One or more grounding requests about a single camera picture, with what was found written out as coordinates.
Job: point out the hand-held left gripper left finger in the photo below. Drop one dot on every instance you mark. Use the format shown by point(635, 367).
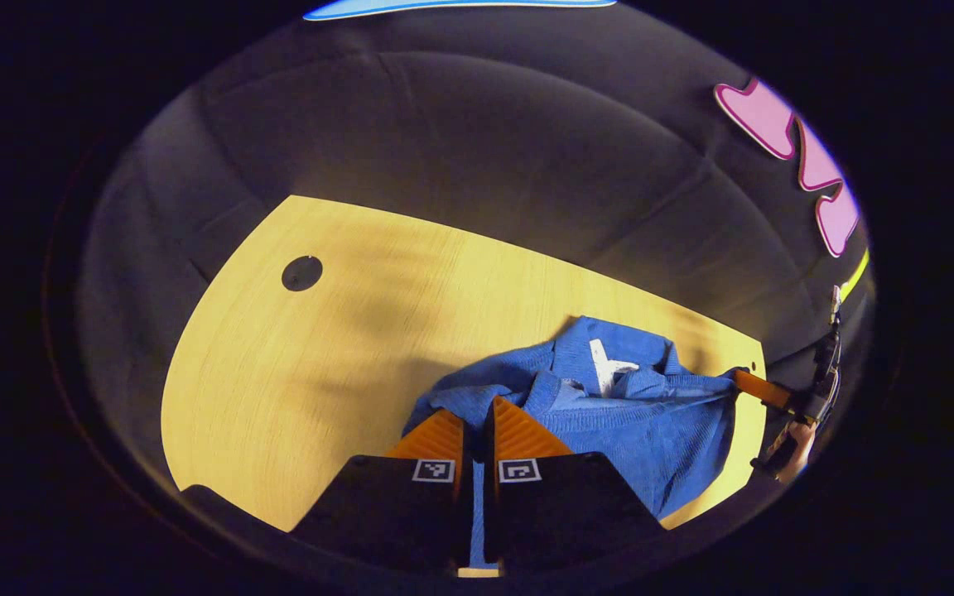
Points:
point(394, 513)

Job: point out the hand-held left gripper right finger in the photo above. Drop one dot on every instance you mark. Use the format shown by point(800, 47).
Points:
point(568, 513)

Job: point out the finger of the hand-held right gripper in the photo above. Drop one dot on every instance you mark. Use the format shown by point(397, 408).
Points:
point(763, 389)

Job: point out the blue knitted sweater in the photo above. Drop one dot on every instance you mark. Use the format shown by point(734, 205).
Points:
point(651, 439)

